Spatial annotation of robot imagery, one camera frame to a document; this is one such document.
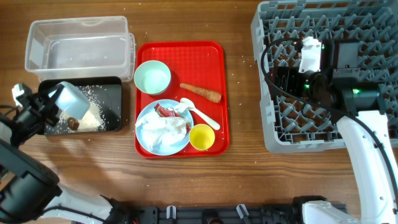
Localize right black cable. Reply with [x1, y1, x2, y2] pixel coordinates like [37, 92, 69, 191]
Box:
[260, 37, 398, 200]

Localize white plastic spoon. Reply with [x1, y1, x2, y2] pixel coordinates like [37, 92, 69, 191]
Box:
[180, 98, 221, 130]

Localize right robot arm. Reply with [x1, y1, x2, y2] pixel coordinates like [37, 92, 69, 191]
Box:
[261, 37, 397, 223]

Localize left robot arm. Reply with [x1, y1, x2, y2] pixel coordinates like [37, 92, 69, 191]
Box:
[1, 82, 129, 223]

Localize light blue plate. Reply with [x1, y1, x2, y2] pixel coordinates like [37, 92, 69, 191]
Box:
[135, 99, 195, 157]

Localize red serving tray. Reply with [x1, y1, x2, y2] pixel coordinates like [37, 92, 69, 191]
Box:
[135, 40, 230, 158]

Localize black plastic tray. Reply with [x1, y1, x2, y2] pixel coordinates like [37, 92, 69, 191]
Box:
[43, 77, 123, 136]

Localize white rice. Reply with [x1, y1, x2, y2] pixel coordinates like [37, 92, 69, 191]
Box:
[44, 85, 106, 135]

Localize black cable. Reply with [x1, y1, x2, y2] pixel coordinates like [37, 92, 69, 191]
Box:
[260, 37, 398, 200]
[0, 104, 19, 119]

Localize grey dishwasher rack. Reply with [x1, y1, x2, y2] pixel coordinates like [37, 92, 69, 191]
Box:
[251, 0, 397, 153]

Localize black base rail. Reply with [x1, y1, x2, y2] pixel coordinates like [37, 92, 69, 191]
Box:
[124, 203, 348, 224]

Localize red snack wrapper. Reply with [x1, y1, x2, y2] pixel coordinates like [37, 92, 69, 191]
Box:
[154, 103, 191, 133]

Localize light blue bowl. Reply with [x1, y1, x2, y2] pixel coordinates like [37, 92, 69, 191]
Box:
[55, 82, 90, 119]

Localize brown mushroom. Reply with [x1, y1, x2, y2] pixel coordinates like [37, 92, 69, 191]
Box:
[67, 117, 80, 131]

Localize mint green bowl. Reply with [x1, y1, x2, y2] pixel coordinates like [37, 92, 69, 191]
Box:
[134, 60, 172, 95]

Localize yellow plastic cup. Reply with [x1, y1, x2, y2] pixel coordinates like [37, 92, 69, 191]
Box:
[189, 124, 215, 151]

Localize white napkin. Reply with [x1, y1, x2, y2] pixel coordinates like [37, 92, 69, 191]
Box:
[134, 102, 191, 150]

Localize left black cable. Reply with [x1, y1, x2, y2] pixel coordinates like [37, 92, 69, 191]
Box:
[0, 104, 19, 119]

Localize orange carrot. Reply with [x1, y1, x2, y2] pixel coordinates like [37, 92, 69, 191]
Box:
[180, 83, 222, 103]

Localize clear plastic bin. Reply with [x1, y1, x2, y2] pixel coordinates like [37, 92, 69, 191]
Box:
[24, 16, 136, 82]

